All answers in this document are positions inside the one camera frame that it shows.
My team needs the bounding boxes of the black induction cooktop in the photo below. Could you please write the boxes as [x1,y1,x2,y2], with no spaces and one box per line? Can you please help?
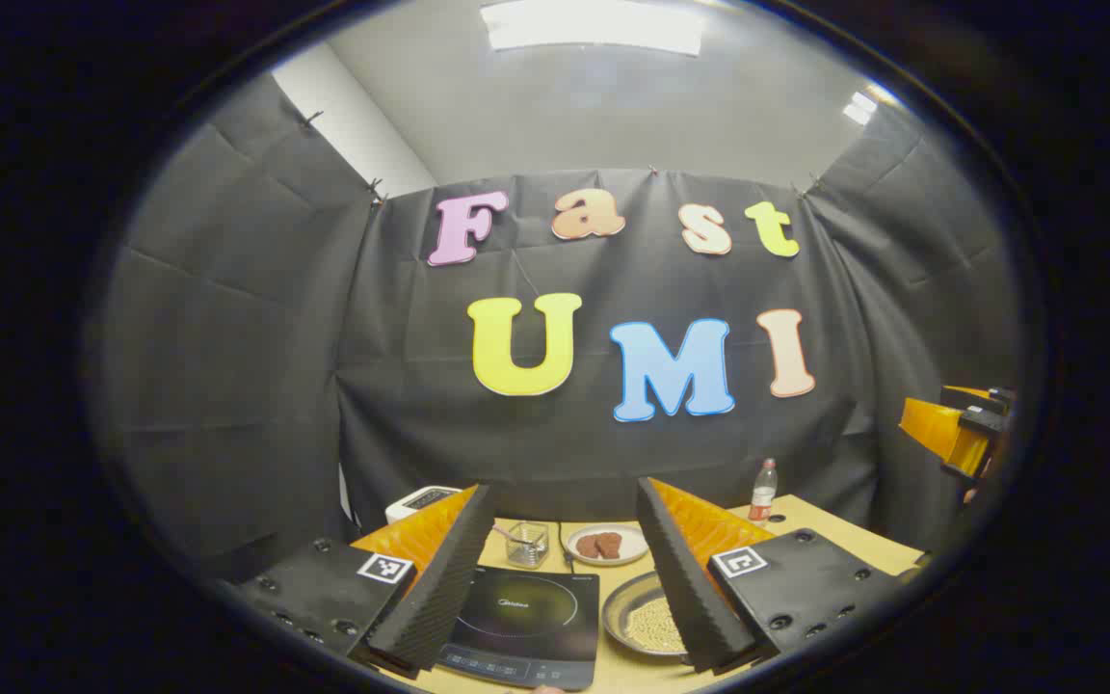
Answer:
[436,564,601,691]

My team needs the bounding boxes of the stainless steel pot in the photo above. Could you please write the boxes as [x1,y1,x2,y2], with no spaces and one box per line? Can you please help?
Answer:
[601,571,693,659]

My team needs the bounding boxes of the wire mesh basket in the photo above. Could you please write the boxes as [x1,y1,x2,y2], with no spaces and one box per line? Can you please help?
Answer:
[506,520,550,570]

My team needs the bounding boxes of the white oval plate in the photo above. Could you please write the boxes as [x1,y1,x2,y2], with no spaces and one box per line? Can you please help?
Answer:
[565,523,650,567]

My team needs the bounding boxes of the clear water bottle red label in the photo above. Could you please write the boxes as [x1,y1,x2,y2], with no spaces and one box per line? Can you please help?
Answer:
[748,458,779,526]

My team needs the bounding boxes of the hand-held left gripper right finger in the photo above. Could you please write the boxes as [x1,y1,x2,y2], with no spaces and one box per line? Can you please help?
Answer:
[637,477,922,673]

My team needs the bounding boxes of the black backdrop cloth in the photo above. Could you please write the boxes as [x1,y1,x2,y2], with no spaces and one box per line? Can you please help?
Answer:
[83,72,1028,579]

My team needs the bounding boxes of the white toaster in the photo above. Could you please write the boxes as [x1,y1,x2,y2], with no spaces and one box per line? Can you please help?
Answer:
[385,485,463,524]

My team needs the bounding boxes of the pile of yellow soybeans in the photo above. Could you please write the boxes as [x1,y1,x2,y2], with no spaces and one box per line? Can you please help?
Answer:
[622,596,687,654]

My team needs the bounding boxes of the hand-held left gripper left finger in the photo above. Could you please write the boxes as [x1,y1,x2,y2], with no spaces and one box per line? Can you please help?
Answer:
[237,485,496,676]

